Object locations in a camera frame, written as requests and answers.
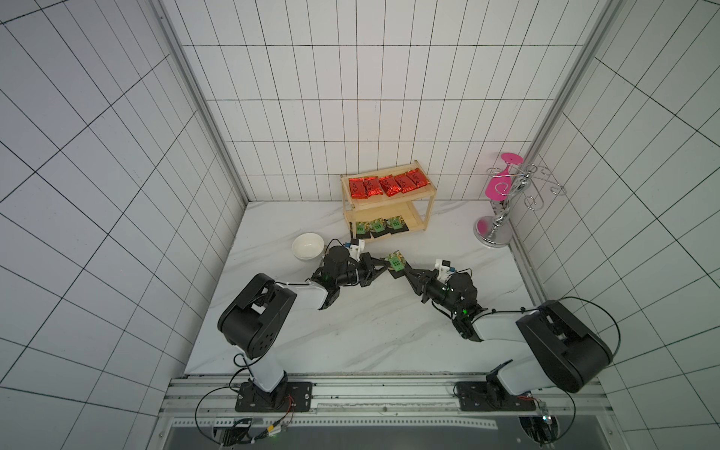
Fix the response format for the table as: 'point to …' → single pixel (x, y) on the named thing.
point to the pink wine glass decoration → (500, 186)
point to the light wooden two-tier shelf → (414, 203)
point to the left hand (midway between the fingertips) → (388, 267)
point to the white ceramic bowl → (307, 247)
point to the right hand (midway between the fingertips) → (394, 273)
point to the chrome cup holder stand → (496, 230)
